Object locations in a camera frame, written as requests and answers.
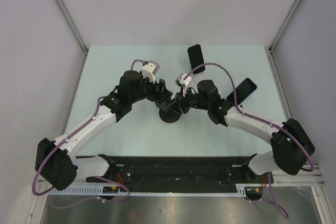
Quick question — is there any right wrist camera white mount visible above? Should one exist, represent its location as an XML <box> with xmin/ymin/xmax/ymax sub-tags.
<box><xmin>175</xmin><ymin>73</ymin><xmax>192</xmax><ymax>96</ymax></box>

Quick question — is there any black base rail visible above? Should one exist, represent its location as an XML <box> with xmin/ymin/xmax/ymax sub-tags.
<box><xmin>76</xmin><ymin>155</ymin><xmax>275</xmax><ymax>193</ymax></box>

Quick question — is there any left aluminium frame post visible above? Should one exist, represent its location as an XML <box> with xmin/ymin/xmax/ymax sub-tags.
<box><xmin>39</xmin><ymin>0</ymin><xmax>89</xmax><ymax>54</ymax></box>

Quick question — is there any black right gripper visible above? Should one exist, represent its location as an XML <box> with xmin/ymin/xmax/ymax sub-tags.
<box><xmin>167</xmin><ymin>86</ymin><xmax>210</xmax><ymax>115</ymax></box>

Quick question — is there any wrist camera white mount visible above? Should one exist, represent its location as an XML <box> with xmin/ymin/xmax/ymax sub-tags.
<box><xmin>175</xmin><ymin>73</ymin><xmax>192</xmax><ymax>96</ymax></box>
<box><xmin>141</xmin><ymin>60</ymin><xmax>160</xmax><ymax>83</ymax></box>

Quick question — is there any right aluminium frame post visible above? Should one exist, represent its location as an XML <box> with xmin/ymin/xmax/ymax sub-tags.
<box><xmin>269</xmin><ymin>0</ymin><xmax>320</xmax><ymax>51</ymax></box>

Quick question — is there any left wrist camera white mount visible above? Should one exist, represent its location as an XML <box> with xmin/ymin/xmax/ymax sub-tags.
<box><xmin>141</xmin><ymin>60</ymin><xmax>160</xmax><ymax>83</ymax></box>

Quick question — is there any blue-edged phone on black stand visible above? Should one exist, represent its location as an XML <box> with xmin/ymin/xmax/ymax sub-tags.
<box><xmin>235</xmin><ymin>78</ymin><xmax>257</xmax><ymax>105</ymax></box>

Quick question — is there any aluminium frame post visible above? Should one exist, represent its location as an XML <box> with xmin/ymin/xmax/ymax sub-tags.
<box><xmin>39</xmin><ymin>0</ymin><xmax>89</xmax><ymax>54</ymax></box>
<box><xmin>269</xmin><ymin>0</ymin><xmax>320</xmax><ymax>51</ymax></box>

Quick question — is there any black round-base phone stand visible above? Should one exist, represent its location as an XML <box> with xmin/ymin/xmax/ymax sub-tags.
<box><xmin>159</xmin><ymin>109</ymin><xmax>182</xmax><ymax>123</ymax></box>

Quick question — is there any black phone on white stand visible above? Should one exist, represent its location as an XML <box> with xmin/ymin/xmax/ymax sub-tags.
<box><xmin>187</xmin><ymin>44</ymin><xmax>205</xmax><ymax>74</ymax></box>

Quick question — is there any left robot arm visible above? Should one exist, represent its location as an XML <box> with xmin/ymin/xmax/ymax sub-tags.
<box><xmin>33</xmin><ymin>70</ymin><xmax>172</xmax><ymax>190</ymax></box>

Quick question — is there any white slotted cable duct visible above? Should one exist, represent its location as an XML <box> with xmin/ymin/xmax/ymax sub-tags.
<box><xmin>52</xmin><ymin>183</ymin><xmax>263</xmax><ymax>198</ymax></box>

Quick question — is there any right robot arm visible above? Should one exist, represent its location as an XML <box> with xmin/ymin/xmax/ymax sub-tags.
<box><xmin>169</xmin><ymin>76</ymin><xmax>315</xmax><ymax>183</ymax></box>

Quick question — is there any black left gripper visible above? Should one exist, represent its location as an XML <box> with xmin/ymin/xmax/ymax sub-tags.
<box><xmin>129</xmin><ymin>72</ymin><xmax>171</xmax><ymax>104</ymax></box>

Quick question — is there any white phone stand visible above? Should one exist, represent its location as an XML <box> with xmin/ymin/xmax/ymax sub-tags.
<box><xmin>187</xmin><ymin>63</ymin><xmax>207</xmax><ymax>83</ymax></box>

